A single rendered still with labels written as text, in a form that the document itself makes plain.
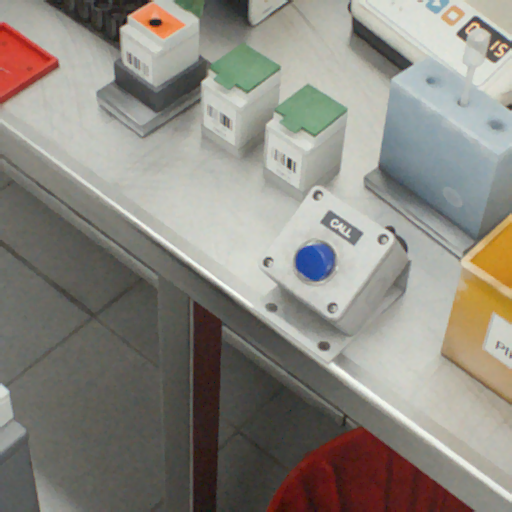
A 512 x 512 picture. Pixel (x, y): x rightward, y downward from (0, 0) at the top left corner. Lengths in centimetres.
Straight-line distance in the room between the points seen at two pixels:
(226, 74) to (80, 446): 99
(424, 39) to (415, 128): 14
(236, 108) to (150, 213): 10
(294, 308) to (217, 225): 10
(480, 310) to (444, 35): 30
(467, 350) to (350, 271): 10
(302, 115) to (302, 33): 18
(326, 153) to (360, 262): 14
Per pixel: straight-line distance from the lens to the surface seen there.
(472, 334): 87
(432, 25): 107
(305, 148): 94
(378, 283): 88
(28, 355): 198
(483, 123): 92
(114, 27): 109
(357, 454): 140
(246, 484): 184
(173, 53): 101
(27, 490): 92
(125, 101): 103
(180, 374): 112
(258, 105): 99
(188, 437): 119
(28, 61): 109
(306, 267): 86
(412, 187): 98
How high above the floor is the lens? 160
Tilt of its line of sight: 50 degrees down
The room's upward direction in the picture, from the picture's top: 4 degrees clockwise
